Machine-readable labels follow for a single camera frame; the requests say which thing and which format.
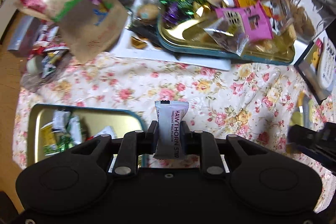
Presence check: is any white hawthorn strip packet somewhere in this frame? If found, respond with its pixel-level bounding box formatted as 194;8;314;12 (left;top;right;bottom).
154;101;189;160

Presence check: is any grey sesame snack packet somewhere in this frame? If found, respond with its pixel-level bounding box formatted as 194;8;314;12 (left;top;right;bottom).
93;126;117;139

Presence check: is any green white candy packet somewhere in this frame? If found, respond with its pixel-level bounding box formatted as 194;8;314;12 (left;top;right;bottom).
67;115;83;144

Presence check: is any white black snack packet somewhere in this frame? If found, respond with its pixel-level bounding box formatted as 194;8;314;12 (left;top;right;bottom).
52;110;71;132

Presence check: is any yellow green snack packet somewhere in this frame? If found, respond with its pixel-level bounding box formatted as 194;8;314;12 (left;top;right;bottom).
39;122;60;156

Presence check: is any silver yellow snack packet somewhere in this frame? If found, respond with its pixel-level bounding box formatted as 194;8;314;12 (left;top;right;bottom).
289;92;314;129

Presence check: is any green foil candy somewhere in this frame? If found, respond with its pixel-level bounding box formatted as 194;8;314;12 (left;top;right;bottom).
56;133;76;152

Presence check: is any empty gold teal tin tray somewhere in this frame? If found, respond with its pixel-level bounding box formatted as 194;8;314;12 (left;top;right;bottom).
27;104;146;166

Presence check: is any floral tablecloth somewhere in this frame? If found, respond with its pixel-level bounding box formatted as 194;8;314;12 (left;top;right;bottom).
11;52;336;214

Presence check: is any white remote control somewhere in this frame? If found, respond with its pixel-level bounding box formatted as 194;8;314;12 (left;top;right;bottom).
317;36;335;92

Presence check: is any card deck box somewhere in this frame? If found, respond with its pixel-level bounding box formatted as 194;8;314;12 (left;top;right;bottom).
294;38;335;105

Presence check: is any white board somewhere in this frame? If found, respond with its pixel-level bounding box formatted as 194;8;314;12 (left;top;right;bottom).
110;12;231;71

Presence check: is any gold teal snack tray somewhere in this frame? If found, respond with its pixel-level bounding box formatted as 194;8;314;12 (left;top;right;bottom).
157;0;296;65

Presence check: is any clear dried fruit packet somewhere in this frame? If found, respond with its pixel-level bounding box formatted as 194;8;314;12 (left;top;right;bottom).
203;18;249;56

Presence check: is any wrapped round cookie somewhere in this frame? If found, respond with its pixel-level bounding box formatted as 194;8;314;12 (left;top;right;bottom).
137;3;161;22

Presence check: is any pink snack packet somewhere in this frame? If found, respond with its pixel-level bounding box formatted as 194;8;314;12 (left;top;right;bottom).
215;2;273;42

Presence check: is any clear plastic cookie jar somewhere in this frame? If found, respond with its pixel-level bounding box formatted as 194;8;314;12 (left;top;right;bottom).
270;0;336;45

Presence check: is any grey cardboard box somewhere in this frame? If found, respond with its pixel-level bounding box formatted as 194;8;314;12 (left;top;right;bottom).
7;15;42;57

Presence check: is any kraft paper snack bag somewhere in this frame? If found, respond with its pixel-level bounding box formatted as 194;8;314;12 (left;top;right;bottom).
16;0;128;63

